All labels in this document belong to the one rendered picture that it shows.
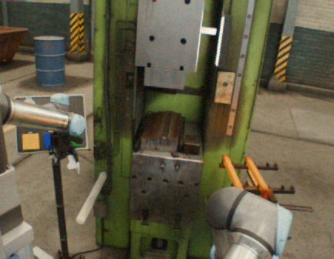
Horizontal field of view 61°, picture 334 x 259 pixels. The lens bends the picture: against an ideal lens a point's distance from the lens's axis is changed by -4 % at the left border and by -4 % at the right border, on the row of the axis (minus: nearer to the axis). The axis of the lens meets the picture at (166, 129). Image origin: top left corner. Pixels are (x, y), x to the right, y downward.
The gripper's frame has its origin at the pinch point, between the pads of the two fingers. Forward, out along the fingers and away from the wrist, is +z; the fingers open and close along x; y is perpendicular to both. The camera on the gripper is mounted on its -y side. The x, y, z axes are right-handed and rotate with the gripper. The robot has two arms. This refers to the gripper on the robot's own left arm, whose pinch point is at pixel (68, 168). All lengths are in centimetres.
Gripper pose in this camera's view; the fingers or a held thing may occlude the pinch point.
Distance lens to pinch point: 143.2
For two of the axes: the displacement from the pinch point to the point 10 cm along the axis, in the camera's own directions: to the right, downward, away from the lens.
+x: 8.5, 2.7, -4.4
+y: -5.1, 3.0, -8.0
